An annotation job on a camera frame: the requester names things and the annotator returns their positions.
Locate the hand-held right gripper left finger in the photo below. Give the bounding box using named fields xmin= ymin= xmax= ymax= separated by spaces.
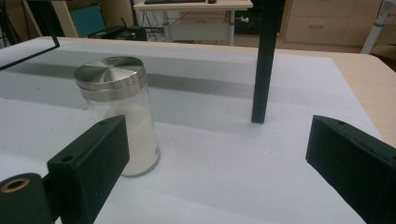
xmin=47 ymin=114 xmax=131 ymax=224

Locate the black device with antenna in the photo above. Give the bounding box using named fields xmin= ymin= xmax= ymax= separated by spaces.
xmin=87 ymin=17 xmax=148 ymax=42

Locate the wooden drawer cabinet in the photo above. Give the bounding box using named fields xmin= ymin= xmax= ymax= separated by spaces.
xmin=283 ymin=0 xmax=384 ymax=48

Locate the white stand leg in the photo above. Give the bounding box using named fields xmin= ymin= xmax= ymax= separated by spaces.
xmin=361 ymin=0 xmax=396 ymax=55

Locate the light wooden desk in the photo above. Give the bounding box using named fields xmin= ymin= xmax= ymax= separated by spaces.
xmin=133 ymin=0 xmax=254 ymax=47

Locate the teal chair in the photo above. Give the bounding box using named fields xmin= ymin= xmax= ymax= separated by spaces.
xmin=68 ymin=4 xmax=107 ymax=39

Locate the black metal stand post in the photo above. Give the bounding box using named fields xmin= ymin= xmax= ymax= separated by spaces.
xmin=250 ymin=0 xmax=286 ymax=124

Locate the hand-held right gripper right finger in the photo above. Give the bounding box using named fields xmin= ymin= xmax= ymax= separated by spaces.
xmin=305 ymin=114 xmax=396 ymax=224

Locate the glass jar with metal lid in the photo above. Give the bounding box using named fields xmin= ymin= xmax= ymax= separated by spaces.
xmin=73 ymin=56 xmax=162 ymax=178

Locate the black metal frame bar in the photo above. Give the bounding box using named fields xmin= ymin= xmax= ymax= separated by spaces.
xmin=0 ymin=34 xmax=61 ymax=72

